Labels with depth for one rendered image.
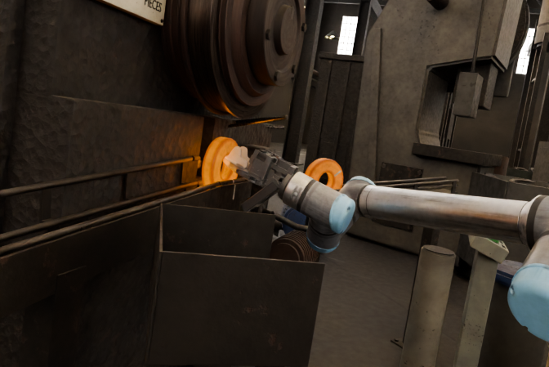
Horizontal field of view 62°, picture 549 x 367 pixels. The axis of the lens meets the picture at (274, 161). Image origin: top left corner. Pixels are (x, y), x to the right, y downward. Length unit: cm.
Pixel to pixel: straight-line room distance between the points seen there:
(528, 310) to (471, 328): 97
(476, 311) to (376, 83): 246
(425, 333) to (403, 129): 226
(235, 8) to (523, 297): 79
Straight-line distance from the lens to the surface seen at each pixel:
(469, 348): 187
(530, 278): 86
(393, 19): 400
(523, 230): 98
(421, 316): 178
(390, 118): 384
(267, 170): 115
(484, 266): 178
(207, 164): 117
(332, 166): 159
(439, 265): 173
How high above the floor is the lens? 89
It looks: 5 degrees down
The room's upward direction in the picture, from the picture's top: 9 degrees clockwise
